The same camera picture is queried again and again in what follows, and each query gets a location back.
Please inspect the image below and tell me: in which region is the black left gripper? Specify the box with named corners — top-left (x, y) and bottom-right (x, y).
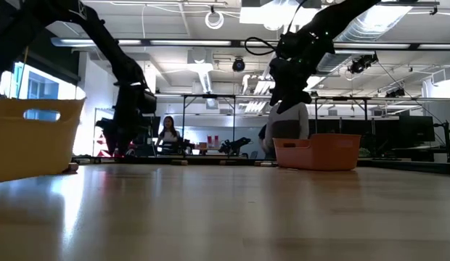
top-left (95, 80), bottom-right (158, 157)

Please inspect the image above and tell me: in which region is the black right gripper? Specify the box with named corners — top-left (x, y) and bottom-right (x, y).
top-left (268, 31), bottom-right (335, 115)

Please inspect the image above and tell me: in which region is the orange plastic bin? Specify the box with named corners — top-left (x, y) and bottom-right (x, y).
top-left (272, 133), bottom-right (362, 172)

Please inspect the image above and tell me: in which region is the yellow plastic bin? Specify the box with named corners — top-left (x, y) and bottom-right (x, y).
top-left (0, 96), bottom-right (86, 184)

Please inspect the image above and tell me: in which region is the person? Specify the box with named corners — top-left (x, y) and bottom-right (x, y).
top-left (155, 115), bottom-right (186, 156)
top-left (259, 101), bottom-right (310, 160)

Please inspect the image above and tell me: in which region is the black background equipment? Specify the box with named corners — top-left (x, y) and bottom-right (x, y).
top-left (176, 138), bottom-right (196, 155)

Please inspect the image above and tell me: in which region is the black ceiling spotlight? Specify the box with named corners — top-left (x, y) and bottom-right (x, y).
top-left (348, 53), bottom-right (379, 75)
top-left (384, 86), bottom-right (406, 99)

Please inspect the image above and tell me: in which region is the black metal table rack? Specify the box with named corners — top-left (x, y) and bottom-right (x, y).
top-left (181, 93), bottom-right (237, 144)

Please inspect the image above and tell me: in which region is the long ceiling light strip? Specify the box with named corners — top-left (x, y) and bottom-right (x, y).
top-left (50, 38), bottom-right (233, 47)

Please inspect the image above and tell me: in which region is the black computer monitor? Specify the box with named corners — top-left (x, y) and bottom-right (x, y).
top-left (398, 115), bottom-right (436, 143)

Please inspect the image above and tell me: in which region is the black background desk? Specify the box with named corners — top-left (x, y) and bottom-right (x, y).
top-left (390, 144), bottom-right (450, 162)

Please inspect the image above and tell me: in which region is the black ceiling dome camera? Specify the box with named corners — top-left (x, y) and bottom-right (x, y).
top-left (232, 57), bottom-right (247, 73)

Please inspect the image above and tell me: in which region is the silver ceiling duct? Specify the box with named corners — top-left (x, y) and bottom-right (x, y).
top-left (317, 5), bottom-right (414, 73)

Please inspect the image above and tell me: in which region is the white cable coil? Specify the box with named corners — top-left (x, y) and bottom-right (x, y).
top-left (205, 10), bottom-right (225, 30)

